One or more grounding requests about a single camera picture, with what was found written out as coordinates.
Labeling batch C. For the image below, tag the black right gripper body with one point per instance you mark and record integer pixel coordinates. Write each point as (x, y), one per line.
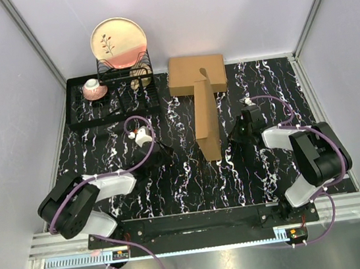
(241, 132)

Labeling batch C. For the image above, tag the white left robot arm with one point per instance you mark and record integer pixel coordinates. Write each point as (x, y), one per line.
(68, 208)

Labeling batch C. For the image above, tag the beige cup in rack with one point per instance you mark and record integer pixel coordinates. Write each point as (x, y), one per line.
(142, 76)

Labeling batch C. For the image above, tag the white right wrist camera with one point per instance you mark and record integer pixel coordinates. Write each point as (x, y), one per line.
(248, 101)

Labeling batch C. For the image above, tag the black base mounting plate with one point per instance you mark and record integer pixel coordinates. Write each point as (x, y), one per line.
(202, 230)

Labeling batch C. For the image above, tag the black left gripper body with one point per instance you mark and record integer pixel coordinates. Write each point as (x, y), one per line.
(164, 156)

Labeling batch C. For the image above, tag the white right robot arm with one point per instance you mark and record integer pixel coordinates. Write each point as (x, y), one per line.
(320, 156)

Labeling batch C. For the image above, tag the beige and pink plate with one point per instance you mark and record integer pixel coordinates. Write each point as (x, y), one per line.
(118, 42)

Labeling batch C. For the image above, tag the closed brown cardboard box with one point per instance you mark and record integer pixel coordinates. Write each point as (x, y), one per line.
(184, 71)

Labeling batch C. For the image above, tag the black wire plate rack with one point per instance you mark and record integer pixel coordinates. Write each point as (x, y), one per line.
(107, 74)

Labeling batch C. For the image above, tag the pink ceramic bowl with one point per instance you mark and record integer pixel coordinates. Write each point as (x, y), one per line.
(93, 90)

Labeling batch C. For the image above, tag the black wire tray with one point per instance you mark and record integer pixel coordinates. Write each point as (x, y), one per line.
(119, 103)

